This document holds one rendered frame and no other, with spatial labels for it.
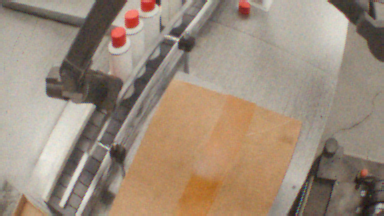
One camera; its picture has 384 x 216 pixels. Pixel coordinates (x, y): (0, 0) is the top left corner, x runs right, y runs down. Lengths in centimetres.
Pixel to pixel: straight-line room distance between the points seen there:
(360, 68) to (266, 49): 129
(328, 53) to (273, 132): 59
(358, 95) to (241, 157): 166
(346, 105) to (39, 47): 152
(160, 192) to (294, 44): 71
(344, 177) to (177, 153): 114
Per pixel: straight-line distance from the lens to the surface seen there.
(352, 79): 254
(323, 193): 188
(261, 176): 88
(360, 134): 236
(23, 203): 122
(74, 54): 93
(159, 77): 129
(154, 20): 120
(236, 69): 135
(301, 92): 134
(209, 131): 91
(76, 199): 114
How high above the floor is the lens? 189
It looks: 56 degrees down
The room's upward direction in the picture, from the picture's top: straight up
